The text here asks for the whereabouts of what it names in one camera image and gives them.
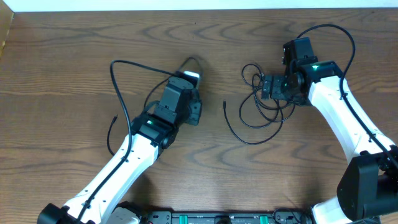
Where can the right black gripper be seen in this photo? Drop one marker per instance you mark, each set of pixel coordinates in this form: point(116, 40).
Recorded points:
point(270, 88)

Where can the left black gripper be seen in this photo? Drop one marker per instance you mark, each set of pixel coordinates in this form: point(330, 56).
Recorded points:
point(193, 107)

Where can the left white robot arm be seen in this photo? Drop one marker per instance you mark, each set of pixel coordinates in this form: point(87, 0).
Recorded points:
point(154, 130)

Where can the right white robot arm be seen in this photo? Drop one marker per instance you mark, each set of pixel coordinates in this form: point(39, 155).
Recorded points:
point(368, 188)

